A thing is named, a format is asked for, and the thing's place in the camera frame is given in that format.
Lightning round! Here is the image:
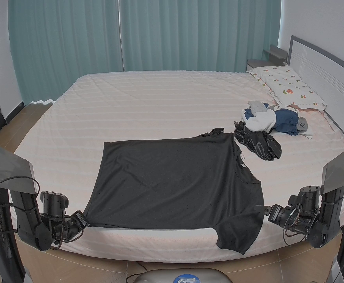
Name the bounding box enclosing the black T-shirt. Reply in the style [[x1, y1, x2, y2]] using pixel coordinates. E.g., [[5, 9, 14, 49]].
[[83, 128, 264, 255]]

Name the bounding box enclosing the blue-green curtain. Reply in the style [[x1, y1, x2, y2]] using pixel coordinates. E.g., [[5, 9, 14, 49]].
[[119, 0, 281, 73], [9, 0, 125, 105]]

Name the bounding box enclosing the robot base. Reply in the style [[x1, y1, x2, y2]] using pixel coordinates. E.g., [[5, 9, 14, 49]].
[[135, 268, 230, 283]]

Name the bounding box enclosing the pile of clothes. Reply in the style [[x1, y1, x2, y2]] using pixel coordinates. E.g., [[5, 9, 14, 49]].
[[241, 100, 313, 139]]

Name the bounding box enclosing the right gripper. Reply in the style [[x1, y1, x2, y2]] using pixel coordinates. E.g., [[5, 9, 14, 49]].
[[267, 205, 294, 228]]

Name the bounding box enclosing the black printed garment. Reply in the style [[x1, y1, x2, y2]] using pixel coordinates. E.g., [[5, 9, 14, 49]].
[[234, 121, 282, 161]]

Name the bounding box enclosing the grey bedside table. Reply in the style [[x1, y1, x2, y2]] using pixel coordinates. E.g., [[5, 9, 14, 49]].
[[246, 44, 288, 71]]

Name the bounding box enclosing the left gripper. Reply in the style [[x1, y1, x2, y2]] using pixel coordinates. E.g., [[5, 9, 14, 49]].
[[61, 210, 90, 243]]

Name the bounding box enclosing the bed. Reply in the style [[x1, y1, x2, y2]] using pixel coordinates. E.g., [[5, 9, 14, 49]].
[[13, 35, 344, 263]]

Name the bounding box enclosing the white printed pillow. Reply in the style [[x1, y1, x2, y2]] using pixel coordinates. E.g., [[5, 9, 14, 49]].
[[246, 64, 327, 111]]

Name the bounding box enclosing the black cable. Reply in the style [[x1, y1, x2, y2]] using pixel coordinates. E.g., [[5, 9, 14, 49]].
[[0, 176, 40, 209], [127, 261, 149, 280]]

